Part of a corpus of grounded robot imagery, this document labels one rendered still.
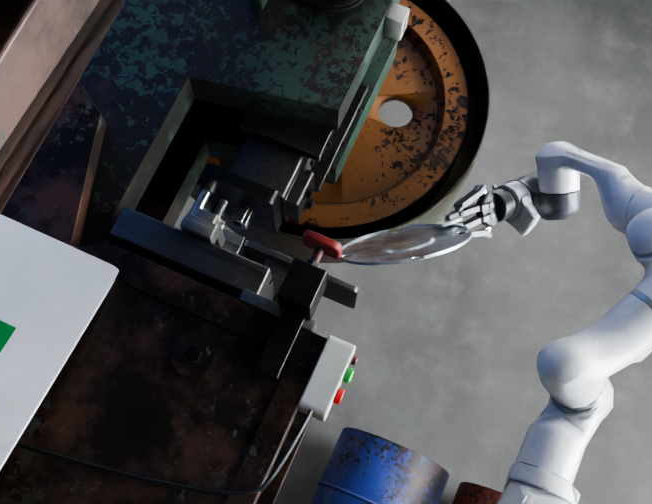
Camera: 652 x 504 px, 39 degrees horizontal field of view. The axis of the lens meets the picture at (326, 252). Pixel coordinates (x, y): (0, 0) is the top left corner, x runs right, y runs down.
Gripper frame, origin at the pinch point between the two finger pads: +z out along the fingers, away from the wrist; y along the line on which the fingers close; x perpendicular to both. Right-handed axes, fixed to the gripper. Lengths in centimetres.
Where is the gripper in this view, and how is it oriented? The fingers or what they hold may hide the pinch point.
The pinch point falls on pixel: (448, 225)
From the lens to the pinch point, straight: 208.3
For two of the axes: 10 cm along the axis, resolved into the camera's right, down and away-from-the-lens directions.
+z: -7.3, 2.7, -6.3
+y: -1.6, -9.6, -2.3
